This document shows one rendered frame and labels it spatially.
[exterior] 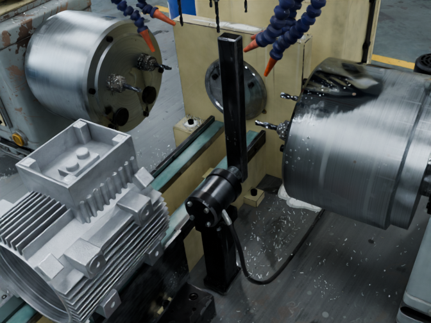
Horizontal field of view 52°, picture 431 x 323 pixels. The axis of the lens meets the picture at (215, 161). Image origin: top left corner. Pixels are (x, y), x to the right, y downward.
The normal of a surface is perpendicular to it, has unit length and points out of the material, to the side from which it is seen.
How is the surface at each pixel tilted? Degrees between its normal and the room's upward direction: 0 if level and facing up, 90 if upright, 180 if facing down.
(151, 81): 90
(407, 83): 2
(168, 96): 0
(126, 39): 90
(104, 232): 0
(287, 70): 90
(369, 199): 92
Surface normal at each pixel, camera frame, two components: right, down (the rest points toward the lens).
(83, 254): -0.07, -0.77
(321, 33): -0.53, 0.57
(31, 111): 0.84, 0.29
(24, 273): 0.61, -0.27
